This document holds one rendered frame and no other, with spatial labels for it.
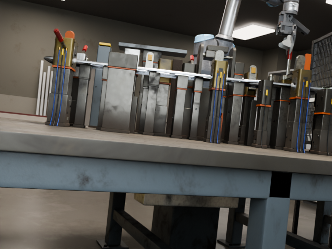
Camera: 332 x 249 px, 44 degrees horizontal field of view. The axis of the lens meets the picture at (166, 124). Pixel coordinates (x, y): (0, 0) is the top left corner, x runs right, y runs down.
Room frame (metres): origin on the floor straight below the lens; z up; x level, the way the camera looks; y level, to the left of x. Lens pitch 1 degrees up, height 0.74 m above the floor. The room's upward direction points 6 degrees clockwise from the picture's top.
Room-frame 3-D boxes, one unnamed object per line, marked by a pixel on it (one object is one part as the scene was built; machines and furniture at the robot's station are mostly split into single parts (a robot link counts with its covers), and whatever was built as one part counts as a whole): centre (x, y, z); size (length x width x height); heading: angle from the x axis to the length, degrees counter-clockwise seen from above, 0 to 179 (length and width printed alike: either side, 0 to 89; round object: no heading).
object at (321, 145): (1.76, -0.68, 0.84); 0.12 x 0.07 x 0.28; 3
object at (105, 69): (1.91, 0.29, 0.84); 0.12 x 0.05 x 0.29; 3
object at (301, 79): (1.74, -0.55, 0.87); 0.12 x 0.07 x 0.35; 3
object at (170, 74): (1.92, -0.11, 1.00); 1.38 x 0.22 x 0.02; 93
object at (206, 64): (2.50, -0.17, 1.15); 0.15 x 0.15 x 0.10
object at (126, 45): (2.26, 0.12, 1.16); 0.37 x 0.14 x 0.02; 93
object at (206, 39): (2.50, -0.18, 1.27); 0.13 x 0.12 x 0.14; 121
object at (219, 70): (1.75, -0.20, 0.87); 0.12 x 0.07 x 0.35; 3
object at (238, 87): (1.94, -0.31, 0.84); 0.12 x 0.05 x 0.29; 3
